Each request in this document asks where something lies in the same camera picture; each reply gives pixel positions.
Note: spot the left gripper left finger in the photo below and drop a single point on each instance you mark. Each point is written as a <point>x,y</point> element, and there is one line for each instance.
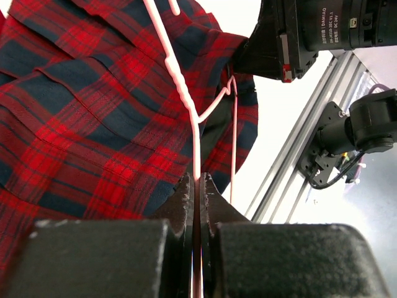
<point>108,258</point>

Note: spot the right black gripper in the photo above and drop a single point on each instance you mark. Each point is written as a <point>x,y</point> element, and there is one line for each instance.
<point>276,48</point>

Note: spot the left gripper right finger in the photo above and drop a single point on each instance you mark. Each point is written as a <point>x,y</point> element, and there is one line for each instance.
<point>245,259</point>

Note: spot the pink wire hanger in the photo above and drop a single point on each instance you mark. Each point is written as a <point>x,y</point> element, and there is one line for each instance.
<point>174,70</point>

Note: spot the red plaid skirt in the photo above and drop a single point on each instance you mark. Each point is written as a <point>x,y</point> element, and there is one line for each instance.
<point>92,126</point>

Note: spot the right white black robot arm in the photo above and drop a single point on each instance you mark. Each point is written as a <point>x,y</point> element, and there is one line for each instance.
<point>344,26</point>

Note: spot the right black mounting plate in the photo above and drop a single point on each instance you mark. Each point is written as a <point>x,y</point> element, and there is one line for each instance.
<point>331,137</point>

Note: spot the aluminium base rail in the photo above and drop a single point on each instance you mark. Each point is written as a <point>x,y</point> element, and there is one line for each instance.
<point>285,189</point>

